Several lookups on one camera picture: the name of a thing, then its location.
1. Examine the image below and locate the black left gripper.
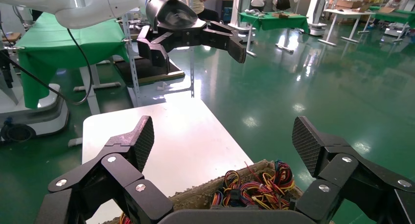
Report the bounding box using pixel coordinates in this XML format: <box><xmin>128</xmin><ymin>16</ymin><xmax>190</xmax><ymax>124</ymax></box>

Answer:
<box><xmin>136</xmin><ymin>0</ymin><xmax>248</xmax><ymax>75</ymax></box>

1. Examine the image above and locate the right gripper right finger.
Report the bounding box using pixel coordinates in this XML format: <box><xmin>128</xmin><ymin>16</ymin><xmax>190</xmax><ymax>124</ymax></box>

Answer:
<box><xmin>292</xmin><ymin>116</ymin><xmax>415</xmax><ymax>224</ymax></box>

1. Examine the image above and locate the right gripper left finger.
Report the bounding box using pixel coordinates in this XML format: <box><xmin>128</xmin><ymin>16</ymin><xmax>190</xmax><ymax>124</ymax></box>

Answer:
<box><xmin>34</xmin><ymin>115</ymin><xmax>174</xmax><ymax>224</ymax></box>

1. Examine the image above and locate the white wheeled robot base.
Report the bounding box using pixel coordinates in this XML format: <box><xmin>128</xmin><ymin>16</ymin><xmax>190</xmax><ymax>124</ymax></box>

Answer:
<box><xmin>384</xmin><ymin>22</ymin><xmax>410</xmax><ymax>39</ymax></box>
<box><xmin>306</xmin><ymin>0</ymin><xmax>329</xmax><ymax>37</ymax></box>
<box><xmin>0</xmin><ymin>83</ymin><xmax>70</xmax><ymax>144</ymax></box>

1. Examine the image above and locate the person in pale shirt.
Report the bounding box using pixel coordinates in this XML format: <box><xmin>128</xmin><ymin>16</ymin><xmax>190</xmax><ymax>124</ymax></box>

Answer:
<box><xmin>191</xmin><ymin>0</ymin><xmax>221</xmax><ymax>22</ymax></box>

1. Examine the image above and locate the white robot column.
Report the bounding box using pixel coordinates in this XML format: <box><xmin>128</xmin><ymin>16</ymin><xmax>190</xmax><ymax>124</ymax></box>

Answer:
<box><xmin>228</xmin><ymin>0</ymin><xmax>257</xmax><ymax>44</ymax></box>

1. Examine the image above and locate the grey metal shelf rack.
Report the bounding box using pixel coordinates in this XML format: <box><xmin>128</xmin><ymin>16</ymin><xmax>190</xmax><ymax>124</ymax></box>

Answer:
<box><xmin>115</xmin><ymin>12</ymin><xmax>195</xmax><ymax>108</ymax></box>

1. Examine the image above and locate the brown pulp cardboard box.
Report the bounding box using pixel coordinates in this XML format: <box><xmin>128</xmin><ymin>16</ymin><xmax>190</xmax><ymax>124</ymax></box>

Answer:
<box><xmin>100</xmin><ymin>159</ymin><xmax>304</xmax><ymax>224</ymax></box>

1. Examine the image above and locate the green cloth covered table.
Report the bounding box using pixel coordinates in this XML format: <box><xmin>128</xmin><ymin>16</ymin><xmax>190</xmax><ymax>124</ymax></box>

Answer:
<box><xmin>369</xmin><ymin>5</ymin><xmax>415</xmax><ymax>26</ymax></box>
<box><xmin>239</xmin><ymin>10</ymin><xmax>310</xmax><ymax>58</ymax></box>

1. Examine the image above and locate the large green table cloth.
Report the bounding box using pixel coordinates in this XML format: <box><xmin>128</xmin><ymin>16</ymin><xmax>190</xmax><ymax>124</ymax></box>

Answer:
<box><xmin>14</xmin><ymin>12</ymin><xmax>130</xmax><ymax>110</ymax></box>

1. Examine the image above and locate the white table with legs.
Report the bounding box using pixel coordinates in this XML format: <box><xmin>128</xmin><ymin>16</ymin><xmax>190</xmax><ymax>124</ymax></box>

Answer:
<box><xmin>319</xmin><ymin>8</ymin><xmax>375</xmax><ymax>47</ymax></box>

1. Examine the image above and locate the seated person in background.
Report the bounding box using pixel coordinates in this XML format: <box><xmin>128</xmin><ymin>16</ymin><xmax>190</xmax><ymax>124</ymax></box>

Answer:
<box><xmin>386</xmin><ymin>0</ymin><xmax>406</xmax><ymax>10</ymax></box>

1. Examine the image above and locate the white table leg frame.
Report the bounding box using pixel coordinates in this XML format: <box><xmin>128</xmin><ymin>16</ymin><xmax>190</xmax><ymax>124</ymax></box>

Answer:
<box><xmin>68</xmin><ymin>64</ymin><xmax>122</xmax><ymax>148</ymax></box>

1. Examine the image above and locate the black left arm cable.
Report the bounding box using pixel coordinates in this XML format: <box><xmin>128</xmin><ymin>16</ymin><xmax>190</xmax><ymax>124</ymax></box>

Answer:
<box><xmin>0</xmin><ymin>28</ymin><xmax>93</xmax><ymax>106</ymax></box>

